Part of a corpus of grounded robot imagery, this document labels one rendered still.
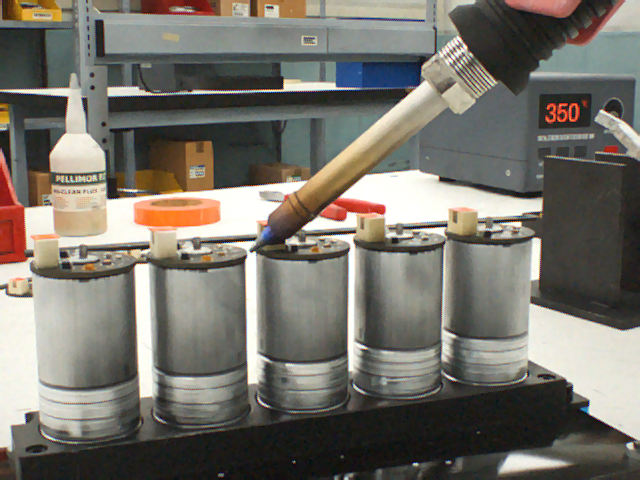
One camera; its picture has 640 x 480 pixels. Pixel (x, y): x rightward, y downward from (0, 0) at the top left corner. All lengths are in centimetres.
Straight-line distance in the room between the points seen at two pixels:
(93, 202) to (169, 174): 436
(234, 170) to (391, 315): 532
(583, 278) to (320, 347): 22
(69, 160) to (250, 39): 244
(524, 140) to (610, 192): 34
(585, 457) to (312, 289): 8
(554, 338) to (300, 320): 17
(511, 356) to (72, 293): 12
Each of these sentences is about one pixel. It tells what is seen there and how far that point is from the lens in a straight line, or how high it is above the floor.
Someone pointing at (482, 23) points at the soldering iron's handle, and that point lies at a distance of 22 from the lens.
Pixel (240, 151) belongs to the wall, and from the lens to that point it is 559.
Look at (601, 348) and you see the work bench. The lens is 39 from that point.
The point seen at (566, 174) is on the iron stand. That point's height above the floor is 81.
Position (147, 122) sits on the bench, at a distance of 293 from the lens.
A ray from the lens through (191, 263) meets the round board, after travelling 23.
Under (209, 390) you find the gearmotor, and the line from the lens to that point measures 24.
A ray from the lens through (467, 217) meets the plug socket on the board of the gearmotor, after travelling 27.
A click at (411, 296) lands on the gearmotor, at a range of 25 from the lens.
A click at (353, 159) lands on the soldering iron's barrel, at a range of 23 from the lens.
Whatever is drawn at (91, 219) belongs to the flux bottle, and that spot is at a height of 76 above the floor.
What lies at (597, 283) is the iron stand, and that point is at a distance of 44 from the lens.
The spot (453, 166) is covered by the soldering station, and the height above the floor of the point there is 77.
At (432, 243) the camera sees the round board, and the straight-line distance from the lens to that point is 26.
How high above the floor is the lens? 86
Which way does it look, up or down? 11 degrees down
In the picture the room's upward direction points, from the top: straight up
